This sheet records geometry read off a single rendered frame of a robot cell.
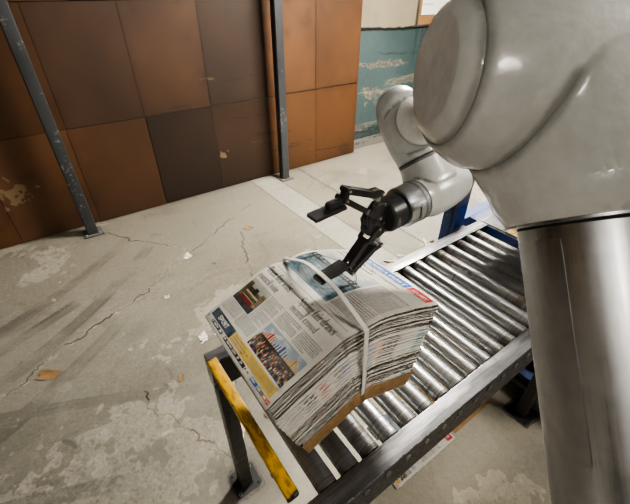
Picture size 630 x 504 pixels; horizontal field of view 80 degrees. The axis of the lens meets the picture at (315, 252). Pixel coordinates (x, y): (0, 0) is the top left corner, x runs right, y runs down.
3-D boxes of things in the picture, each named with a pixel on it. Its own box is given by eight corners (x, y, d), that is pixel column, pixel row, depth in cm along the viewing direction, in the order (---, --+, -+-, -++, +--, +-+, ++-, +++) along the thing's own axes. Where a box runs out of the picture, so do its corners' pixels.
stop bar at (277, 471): (286, 505, 78) (286, 501, 77) (206, 366, 107) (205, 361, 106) (299, 495, 80) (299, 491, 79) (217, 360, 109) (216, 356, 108)
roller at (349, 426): (365, 464, 86) (380, 448, 87) (265, 337, 118) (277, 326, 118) (370, 468, 90) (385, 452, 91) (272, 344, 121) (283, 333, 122)
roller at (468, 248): (560, 312, 132) (566, 301, 129) (451, 249, 163) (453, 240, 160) (567, 306, 134) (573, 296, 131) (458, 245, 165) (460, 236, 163)
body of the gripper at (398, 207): (411, 197, 74) (376, 214, 70) (408, 233, 79) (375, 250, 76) (384, 185, 80) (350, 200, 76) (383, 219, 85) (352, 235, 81)
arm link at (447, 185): (410, 226, 87) (386, 175, 87) (453, 203, 94) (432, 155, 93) (442, 216, 77) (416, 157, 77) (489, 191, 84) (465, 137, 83)
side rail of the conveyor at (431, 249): (216, 390, 114) (209, 365, 107) (209, 378, 118) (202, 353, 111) (481, 246, 178) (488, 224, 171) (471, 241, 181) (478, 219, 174)
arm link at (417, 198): (429, 226, 81) (410, 236, 79) (399, 210, 88) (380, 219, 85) (433, 188, 76) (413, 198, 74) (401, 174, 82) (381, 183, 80)
